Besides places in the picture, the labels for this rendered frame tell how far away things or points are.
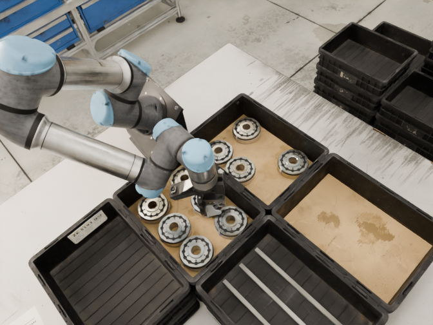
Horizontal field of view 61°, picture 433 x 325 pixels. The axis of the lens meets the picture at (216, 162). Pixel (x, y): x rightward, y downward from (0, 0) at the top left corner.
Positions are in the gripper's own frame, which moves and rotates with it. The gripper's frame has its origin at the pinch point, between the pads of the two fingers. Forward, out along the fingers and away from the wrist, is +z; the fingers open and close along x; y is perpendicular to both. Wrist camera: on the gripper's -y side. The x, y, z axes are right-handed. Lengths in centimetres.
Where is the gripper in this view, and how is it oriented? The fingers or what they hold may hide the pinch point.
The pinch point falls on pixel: (205, 208)
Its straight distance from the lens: 120.7
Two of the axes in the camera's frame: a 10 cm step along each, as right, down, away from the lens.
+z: 1.0, 5.0, 8.6
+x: 0.0, -8.6, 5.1
